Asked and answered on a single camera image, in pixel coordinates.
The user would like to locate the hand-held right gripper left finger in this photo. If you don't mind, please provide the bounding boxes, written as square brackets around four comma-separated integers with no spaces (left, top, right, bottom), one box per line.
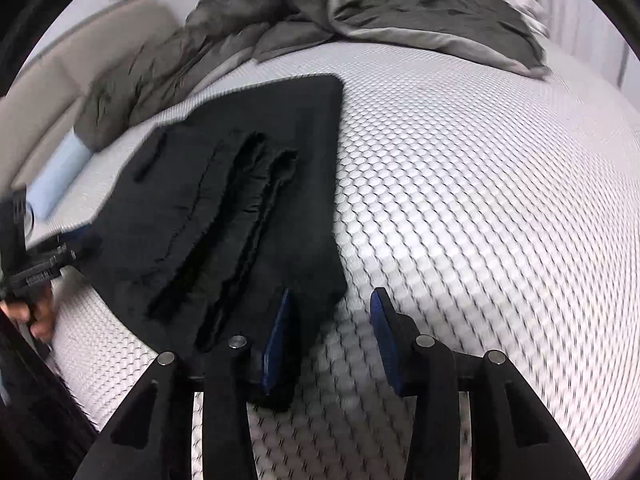
[72,287,296,480]

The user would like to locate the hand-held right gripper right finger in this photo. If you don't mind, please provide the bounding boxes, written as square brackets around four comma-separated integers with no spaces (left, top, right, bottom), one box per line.
[369,287,593,480]

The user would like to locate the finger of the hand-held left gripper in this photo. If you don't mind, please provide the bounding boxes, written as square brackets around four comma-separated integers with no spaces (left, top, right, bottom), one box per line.
[45,224,104,267]

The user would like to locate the black pants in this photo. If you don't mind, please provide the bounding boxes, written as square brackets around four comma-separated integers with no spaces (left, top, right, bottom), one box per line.
[92,74,349,413]

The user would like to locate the person's left forearm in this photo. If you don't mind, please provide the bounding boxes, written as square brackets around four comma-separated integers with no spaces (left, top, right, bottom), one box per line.
[0,305,98,480]

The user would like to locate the person's left hand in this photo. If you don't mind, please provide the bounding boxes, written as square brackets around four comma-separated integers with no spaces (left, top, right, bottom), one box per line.
[0,282,57,345]

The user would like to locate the light blue pillow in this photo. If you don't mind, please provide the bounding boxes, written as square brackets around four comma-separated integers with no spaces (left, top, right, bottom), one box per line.
[25,132,93,221]

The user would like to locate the beige padded headboard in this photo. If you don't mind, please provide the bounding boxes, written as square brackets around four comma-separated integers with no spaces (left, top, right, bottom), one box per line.
[0,0,181,191]

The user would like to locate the bed with white sheet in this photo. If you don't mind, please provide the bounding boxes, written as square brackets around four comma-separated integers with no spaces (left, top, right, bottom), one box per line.
[22,40,640,480]

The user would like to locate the grey duvet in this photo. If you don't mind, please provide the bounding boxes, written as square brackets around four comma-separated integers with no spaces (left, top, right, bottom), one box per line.
[75,0,553,151]

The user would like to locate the white curtain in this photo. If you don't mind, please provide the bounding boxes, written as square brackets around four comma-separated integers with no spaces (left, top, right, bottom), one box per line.
[530,0,636,91]

